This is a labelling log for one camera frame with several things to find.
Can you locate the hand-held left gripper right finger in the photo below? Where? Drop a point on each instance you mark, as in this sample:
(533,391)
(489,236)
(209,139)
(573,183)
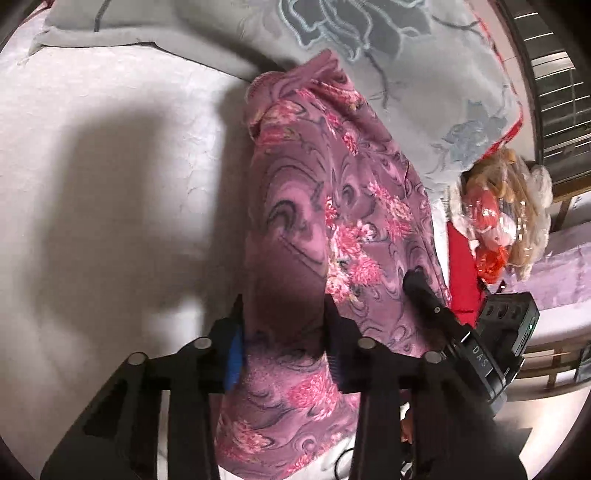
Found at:
(334,364)

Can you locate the plain red cloth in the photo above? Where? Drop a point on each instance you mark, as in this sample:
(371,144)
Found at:
(464,272)

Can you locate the purple floral garment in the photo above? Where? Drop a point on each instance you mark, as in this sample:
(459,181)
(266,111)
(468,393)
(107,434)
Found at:
(323,194)

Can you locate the grey floral blanket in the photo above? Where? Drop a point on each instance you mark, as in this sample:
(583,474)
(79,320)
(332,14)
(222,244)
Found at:
(415,92)

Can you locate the window blinds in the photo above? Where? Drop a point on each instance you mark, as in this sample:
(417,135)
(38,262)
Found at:
(554,92)

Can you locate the purple bed sheet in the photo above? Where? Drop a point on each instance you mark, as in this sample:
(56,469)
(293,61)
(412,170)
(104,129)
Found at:
(561,286)

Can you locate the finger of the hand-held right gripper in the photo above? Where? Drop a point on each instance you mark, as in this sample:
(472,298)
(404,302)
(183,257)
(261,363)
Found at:
(427,297)

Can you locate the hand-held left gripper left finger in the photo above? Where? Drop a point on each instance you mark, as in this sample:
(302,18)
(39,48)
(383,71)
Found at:
(233,360)

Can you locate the plastic-wrapped doll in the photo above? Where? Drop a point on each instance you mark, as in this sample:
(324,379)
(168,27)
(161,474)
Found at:
(503,217)

